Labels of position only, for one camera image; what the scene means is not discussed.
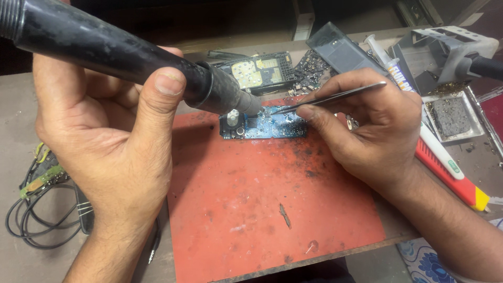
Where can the thin black plastic strip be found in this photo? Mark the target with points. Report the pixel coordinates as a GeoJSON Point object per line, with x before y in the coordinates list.
{"type": "Point", "coordinates": [228, 55]}

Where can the grey metal soldering iron stand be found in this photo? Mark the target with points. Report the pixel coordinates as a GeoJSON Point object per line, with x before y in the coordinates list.
{"type": "Point", "coordinates": [444, 51]}

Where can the blue floral cloth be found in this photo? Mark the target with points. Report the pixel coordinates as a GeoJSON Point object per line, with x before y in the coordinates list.
{"type": "Point", "coordinates": [428, 263]}

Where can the small green circuit board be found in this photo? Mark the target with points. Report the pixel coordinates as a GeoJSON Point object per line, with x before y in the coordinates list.
{"type": "Point", "coordinates": [41, 180]}

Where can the person's right hand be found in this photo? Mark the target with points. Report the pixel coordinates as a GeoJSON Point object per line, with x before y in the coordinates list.
{"type": "Point", "coordinates": [373, 133]}

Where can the blue phone circuit board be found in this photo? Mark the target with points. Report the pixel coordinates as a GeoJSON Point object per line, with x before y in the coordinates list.
{"type": "Point", "coordinates": [271, 125]}

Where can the red rubber work mat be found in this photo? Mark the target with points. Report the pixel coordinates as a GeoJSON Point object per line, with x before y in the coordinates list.
{"type": "Point", "coordinates": [255, 204]}

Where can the red and yellow utility knife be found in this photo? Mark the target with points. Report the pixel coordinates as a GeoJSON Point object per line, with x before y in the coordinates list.
{"type": "Point", "coordinates": [456, 184]}

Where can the flat black device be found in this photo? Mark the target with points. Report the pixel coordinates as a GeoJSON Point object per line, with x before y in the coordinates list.
{"type": "Point", "coordinates": [84, 212]}

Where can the person's left hand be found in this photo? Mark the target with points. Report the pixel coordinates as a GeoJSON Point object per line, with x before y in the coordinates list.
{"type": "Point", "coordinates": [98, 149]}

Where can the silver metal tweezers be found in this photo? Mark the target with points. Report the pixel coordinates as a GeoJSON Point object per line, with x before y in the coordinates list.
{"type": "Point", "coordinates": [345, 94]}

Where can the transparent grey phone case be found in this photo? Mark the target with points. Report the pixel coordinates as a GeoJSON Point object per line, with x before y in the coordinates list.
{"type": "Point", "coordinates": [342, 49]}

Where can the small dark scrap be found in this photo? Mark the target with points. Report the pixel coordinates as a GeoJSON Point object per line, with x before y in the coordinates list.
{"type": "Point", "coordinates": [285, 216]}

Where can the metal tray with grey sponge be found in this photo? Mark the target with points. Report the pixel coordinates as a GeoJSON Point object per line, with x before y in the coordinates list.
{"type": "Point", "coordinates": [452, 116]}

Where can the white flux syringe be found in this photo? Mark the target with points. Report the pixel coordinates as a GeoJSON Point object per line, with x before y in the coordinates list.
{"type": "Point", "coordinates": [387, 63]}

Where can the black phone frame with keypad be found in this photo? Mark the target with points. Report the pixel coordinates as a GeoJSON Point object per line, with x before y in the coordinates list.
{"type": "Point", "coordinates": [259, 72]}

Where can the dark circuit board pieces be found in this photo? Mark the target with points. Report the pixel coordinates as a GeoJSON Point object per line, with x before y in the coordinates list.
{"type": "Point", "coordinates": [312, 70]}

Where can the white pen with green label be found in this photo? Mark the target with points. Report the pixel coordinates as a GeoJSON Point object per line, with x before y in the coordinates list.
{"type": "Point", "coordinates": [442, 153]}

